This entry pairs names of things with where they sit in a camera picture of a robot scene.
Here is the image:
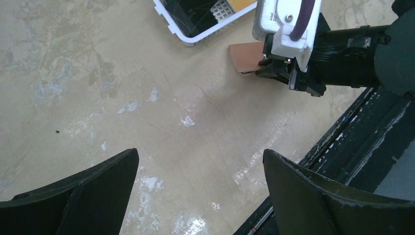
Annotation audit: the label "tan leather card holder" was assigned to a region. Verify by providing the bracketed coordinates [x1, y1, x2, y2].
[228, 42, 264, 76]

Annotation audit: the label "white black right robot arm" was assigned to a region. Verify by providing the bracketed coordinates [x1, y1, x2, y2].
[252, 0, 415, 97]

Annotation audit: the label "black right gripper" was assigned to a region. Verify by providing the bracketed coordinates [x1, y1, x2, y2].
[255, 14, 389, 97]

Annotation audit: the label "black VIP card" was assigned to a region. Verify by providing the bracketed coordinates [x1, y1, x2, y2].
[162, 0, 217, 38]

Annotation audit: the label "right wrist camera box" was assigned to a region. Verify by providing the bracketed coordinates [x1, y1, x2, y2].
[252, 0, 322, 72]

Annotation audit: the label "white plastic basket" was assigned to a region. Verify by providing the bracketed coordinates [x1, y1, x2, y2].
[154, 0, 257, 47]

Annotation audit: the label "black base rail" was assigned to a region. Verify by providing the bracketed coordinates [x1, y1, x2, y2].
[236, 88, 415, 235]

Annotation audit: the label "gold magnetic stripe card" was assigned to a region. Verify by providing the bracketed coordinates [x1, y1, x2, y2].
[228, 0, 256, 12]

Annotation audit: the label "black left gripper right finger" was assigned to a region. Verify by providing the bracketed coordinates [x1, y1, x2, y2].
[263, 149, 415, 235]

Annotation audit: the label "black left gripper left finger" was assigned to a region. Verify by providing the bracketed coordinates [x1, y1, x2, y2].
[0, 148, 139, 235]

